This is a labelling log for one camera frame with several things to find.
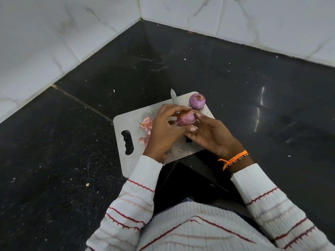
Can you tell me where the person's left hand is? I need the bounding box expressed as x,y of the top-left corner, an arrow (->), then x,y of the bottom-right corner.
143,104 -> 198,163

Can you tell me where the person's right hand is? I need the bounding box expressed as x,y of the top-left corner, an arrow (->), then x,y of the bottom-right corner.
185,110 -> 245,160

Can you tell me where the purple onion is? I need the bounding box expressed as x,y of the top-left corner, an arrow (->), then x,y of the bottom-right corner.
189,93 -> 207,110
177,110 -> 197,127

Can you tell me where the black handled kitchen knife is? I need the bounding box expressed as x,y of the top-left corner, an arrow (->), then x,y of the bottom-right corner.
170,89 -> 193,144

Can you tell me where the person's left forearm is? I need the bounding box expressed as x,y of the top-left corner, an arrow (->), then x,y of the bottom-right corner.
85,155 -> 163,251

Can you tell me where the person's right forearm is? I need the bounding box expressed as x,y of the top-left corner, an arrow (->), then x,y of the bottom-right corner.
226,155 -> 335,251

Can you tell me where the orange thread wristband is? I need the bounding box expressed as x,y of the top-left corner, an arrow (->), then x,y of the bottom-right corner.
217,150 -> 248,171

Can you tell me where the steel cutting board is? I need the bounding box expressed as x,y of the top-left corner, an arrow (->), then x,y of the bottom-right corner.
113,91 -> 216,178

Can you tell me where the white red striped sweater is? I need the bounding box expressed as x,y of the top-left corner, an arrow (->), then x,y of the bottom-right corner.
136,201 -> 278,251

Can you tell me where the beaded bracelet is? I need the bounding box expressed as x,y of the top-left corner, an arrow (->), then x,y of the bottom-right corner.
228,153 -> 250,168

